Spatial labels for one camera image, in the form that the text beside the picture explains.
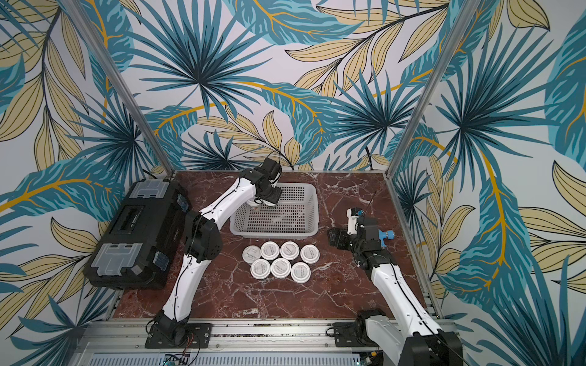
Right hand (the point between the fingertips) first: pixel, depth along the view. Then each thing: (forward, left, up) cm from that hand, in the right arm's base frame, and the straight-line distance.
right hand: (338, 231), depth 84 cm
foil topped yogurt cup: (-4, +33, -7) cm, 34 cm away
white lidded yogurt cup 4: (-6, +11, -7) cm, 14 cm away
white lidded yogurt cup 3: (-4, +18, -6) cm, 20 cm away
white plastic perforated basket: (+15, +15, -12) cm, 25 cm away
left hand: (+19, +26, -2) cm, 32 cm away
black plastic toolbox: (-1, +67, +5) cm, 67 cm away
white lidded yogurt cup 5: (-12, +14, -7) cm, 20 cm away
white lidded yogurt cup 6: (-11, +29, -7) cm, 31 cm away
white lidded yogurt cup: (-4, +26, -6) cm, 27 cm away
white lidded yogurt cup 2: (-11, +21, -6) cm, 25 cm away
